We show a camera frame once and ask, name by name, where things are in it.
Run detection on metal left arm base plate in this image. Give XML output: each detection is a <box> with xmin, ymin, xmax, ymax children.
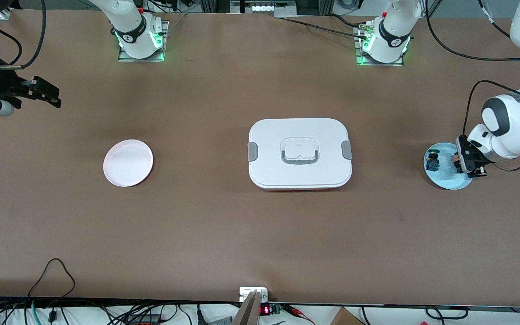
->
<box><xmin>354</xmin><ymin>25</ymin><xmax>405</xmax><ymax>67</ymax></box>

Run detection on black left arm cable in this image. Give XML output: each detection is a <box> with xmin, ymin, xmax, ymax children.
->
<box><xmin>425</xmin><ymin>0</ymin><xmax>520</xmax><ymax>138</ymax></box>

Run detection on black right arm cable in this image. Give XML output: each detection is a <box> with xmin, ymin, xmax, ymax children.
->
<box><xmin>0</xmin><ymin>0</ymin><xmax>46</xmax><ymax>70</ymax></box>

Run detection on red clip leads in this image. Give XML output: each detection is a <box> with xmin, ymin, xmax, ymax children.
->
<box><xmin>283</xmin><ymin>304</ymin><xmax>316</xmax><ymax>325</ymax></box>

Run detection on small white box device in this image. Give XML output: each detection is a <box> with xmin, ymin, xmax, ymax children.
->
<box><xmin>239</xmin><ymin>287</ymin><xmax>269</xmax><ymax>303</ymax></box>

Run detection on grey brown mounting post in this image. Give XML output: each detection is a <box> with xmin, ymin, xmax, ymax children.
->
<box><xmin>232</xmin><ymin>290</ymin><xmax>262</xmax><ymax>325</ymax></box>

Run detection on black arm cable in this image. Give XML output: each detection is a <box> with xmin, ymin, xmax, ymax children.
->
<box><xmin>425</xmin><ymin>0</ymin><xmax>520</xmax><ymax>138</ymax></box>
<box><xmin>0</xmin><ymin>0</ymin><xmax>46</xmax><ymax>70</ymax></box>

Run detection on green push button switch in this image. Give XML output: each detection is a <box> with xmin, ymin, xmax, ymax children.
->
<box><xmin>426</xmin><ymin>148</ymin><xmax>441</xmax><ymax>172</ymax></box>

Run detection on black looped cable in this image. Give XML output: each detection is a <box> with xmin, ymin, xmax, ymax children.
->
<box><xmin>28</xmin><ymin>258</ymin><xmax>76</xmax><ymax>312</ymax></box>

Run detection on pale pink round plate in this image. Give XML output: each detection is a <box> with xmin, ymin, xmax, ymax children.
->
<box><xmin>103</xmin><ymin>139</ymin><xmax>154</xmax><ymax>188</ymax></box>

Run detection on thin black table cable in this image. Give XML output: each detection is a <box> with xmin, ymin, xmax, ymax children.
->
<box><xmin>282</xmin><ymin>16</ymin><xmax>371</xmax><ymax>40</ymax></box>

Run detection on light blue round plate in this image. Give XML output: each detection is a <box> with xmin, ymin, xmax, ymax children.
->
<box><xmin>423</xmin><ymin>142</ymin><xmax>474</xmax><ymax>190</ymax></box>

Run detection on black coiled floor cable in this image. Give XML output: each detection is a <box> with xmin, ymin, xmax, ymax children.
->
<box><xmin>425</xmin><ymin>306</ymin><xmax>469</xmax><ymax>320</ymax></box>

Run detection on white lunch box grey clips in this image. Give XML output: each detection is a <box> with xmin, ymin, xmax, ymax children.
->
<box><xmin>247</xmin><ymin>118</ymin><xmax>353</xmax><ymax>191</ymax></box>

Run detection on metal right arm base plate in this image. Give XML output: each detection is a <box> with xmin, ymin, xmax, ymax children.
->
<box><xmin>118</xmin><ymin>19</ymin><xmax>170</xmax><ymax>63</ymax></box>

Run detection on grey power strip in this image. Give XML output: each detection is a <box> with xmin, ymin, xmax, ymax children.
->
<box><xmin>230</xmin><ymin>0</ymin><xmax>297</xmax><ymax>15</ymax></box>

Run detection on brown cardboard box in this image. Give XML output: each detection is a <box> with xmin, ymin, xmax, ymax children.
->
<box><xmin>330</xmin><ymin>307</ymin><xmax>365</xmax><ymax>325</ymax></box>

